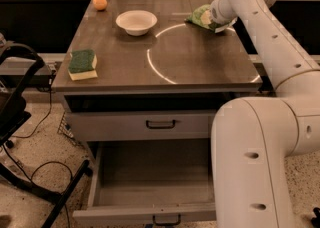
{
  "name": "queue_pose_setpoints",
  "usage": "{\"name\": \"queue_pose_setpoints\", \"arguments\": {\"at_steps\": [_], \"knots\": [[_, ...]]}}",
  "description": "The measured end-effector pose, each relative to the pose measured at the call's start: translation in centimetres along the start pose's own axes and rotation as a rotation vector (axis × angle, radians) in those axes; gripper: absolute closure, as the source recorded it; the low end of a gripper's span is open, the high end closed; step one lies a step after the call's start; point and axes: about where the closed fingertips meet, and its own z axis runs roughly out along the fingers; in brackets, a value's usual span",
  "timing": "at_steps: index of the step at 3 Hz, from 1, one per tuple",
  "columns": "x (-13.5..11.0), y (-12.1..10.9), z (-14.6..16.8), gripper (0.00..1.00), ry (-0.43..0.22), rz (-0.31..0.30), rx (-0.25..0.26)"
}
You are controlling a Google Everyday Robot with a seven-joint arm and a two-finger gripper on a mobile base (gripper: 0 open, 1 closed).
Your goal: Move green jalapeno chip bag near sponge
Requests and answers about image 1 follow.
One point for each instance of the white bowl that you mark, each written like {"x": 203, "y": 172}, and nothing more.
{"x": 136, "y": 22}

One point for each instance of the open bottom drawer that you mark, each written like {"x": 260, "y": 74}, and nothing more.
{"x": 164, "y": 182}

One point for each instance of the green and yellow sponge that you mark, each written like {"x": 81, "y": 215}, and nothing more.
{"x": 82, "y": 65}

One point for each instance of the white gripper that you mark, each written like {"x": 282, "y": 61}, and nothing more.
{"x": 218, "y": 14}

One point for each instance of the grey drawer cabinet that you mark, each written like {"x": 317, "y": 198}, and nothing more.
{"x": 175, "y": 66}

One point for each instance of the wire rack behind cabinet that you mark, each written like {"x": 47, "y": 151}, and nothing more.
{"x": 64, "y": 129}

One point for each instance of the orange fruit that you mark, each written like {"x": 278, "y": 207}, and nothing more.
{"x": 100, "y": 5}

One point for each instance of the green jalapeno chip bag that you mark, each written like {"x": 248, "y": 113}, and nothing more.
{"x": 201, "y": 17}

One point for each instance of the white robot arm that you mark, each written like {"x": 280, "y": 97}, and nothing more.
{"x": 252, "y": 136}

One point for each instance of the black chair frame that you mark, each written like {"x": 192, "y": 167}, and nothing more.
{"x": 13, "y": 115}

